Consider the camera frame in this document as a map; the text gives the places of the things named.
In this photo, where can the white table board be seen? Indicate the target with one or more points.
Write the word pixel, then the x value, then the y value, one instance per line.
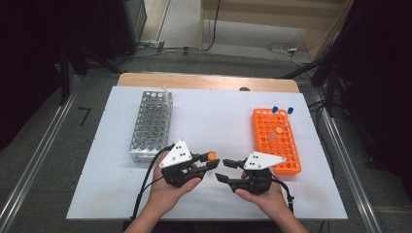
pixel 210 123

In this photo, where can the dark grey cabinet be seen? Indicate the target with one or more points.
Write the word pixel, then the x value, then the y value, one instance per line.
pixel 132 26

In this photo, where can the person's left hand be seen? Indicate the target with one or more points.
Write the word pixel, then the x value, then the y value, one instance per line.
pixel 168 197

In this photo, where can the person's right hand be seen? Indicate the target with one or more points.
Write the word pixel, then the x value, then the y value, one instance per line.
pixel 272 202

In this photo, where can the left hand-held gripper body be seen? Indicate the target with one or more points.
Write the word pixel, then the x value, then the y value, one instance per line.
pixel 176 153

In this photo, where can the black metal stand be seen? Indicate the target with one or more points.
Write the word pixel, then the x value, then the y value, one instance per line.
pixel 330 87
pixel 64 77

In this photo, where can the dark round table grommet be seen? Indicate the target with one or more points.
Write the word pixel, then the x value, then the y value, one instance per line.
pixel 244 89

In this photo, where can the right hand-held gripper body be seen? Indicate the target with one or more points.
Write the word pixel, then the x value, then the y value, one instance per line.
pixel 260 160

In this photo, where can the orange plastic tube rack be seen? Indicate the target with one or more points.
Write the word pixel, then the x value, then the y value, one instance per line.
pixel 268 123

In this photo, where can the orange-capped clear tube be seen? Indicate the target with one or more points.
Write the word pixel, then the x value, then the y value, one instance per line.
pixel 278 130
pixel 212 156

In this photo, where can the silver metal tube rack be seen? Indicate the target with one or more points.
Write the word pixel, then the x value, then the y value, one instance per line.
pixel 150 129

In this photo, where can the aluminium floor rail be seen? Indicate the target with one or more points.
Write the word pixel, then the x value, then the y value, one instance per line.
pixel 39 152
pixel 343 155

